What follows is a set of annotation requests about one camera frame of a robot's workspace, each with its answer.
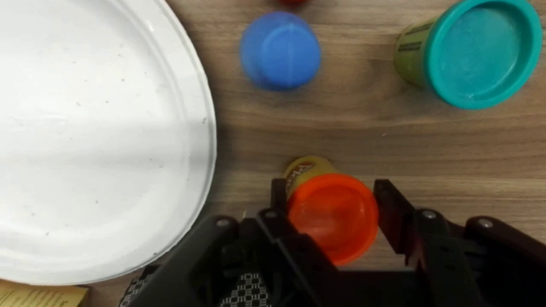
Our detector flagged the orange lid dough tub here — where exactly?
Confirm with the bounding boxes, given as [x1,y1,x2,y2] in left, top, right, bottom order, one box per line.
[284,156,379,267]

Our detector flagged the white round plate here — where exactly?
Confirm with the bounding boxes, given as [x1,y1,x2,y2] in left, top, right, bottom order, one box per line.
[0,0,217,286]

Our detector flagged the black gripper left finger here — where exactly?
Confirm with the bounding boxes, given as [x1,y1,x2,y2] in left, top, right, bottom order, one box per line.
[272,178,289,217]

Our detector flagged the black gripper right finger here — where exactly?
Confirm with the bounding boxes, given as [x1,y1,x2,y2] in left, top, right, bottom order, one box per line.
[374,180,422,265]

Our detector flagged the blue cap small bottle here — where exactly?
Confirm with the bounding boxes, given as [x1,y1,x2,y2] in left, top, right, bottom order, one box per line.
[239,11,321,91]

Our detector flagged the teal lid dough tub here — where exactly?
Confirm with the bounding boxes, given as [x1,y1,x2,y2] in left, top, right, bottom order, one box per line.
[394,0,543,112]

